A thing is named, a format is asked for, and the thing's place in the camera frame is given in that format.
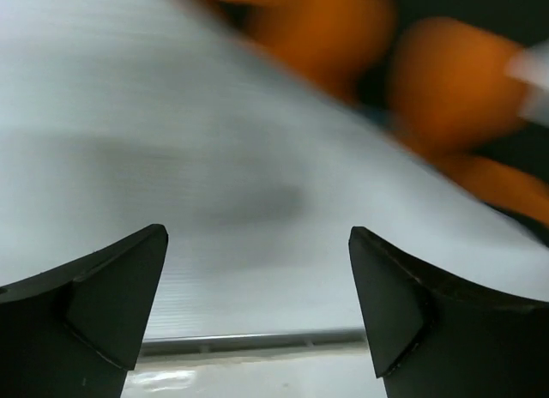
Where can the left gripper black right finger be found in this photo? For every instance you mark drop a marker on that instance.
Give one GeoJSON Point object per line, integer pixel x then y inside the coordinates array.
{"type": "Point", "coordinates": [434, 334]}

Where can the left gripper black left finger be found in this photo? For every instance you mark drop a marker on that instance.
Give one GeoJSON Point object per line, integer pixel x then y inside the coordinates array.
{"type": "Point", "coordinates": [76, 331]}

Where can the orange camouflage shorts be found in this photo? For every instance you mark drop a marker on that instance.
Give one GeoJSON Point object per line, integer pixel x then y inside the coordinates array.
{"type": "Point", "coordinates": [440, 69]}

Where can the aluminium rail front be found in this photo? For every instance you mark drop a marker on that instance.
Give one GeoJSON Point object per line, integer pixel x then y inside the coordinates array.
{"type": "Point", "coordinates": [249, 342]}

